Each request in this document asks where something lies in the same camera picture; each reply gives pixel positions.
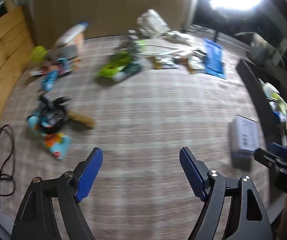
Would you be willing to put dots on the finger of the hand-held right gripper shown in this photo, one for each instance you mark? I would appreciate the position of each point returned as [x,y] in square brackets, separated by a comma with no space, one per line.
[282,150]
[266,157]

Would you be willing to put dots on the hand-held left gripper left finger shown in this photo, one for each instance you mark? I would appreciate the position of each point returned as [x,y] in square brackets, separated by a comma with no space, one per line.
[89,177]

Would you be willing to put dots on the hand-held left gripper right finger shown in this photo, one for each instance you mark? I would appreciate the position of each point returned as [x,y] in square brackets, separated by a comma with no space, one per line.
[192,175]

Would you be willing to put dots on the grey cardboard box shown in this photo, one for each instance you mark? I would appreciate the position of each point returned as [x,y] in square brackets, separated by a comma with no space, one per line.
[244,140]

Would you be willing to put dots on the black storage box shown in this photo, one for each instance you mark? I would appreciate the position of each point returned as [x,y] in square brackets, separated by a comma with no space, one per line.
[251,80]

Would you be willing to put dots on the colourful snack packet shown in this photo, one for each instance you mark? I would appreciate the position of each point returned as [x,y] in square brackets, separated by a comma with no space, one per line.
[58,146]

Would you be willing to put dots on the wooden brush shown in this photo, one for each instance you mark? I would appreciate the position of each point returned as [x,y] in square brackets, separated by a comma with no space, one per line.
[82,120]

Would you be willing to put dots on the pink checked carpet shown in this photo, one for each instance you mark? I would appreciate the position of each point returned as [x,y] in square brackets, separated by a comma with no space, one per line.
[158,120]

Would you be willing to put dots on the light blue packet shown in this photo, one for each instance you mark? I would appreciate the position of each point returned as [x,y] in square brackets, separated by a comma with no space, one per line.
[33,123]

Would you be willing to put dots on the potted plant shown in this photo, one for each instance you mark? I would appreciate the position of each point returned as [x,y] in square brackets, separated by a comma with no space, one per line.
[261,52]

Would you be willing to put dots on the blue clothespin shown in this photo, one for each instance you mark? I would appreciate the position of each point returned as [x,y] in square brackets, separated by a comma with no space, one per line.
[49,80]
[64,63]

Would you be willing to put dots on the printed snack sachet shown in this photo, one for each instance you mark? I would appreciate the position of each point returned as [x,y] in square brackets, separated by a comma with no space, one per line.
[196,65]
[164,63]

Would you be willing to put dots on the blue plastic packet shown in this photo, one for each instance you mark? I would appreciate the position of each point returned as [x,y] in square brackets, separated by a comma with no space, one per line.
[214,57]

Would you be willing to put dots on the green tube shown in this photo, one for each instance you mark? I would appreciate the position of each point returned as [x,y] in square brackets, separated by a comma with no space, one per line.
[114,66]

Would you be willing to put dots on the teal bottle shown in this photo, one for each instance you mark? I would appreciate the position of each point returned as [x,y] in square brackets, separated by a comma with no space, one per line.
[133,67]

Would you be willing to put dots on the black chair leg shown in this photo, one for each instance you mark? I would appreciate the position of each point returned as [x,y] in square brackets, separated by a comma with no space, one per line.
[217,35]

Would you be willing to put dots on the yellow-green round object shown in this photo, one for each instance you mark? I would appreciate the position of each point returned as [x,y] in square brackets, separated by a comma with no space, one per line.
[38,53]

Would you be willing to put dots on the orange carton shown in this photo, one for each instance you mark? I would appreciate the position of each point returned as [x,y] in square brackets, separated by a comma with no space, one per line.
[79,42]

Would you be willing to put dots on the crumpled clear plastic bag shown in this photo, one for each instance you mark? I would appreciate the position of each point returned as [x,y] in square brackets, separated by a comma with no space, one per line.
[181,37]

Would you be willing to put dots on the crumpled white paper bag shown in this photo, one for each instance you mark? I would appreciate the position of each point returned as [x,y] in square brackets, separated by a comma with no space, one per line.
[152,23]

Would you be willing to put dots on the grey window frame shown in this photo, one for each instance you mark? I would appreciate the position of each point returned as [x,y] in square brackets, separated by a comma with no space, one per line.
[281,17]

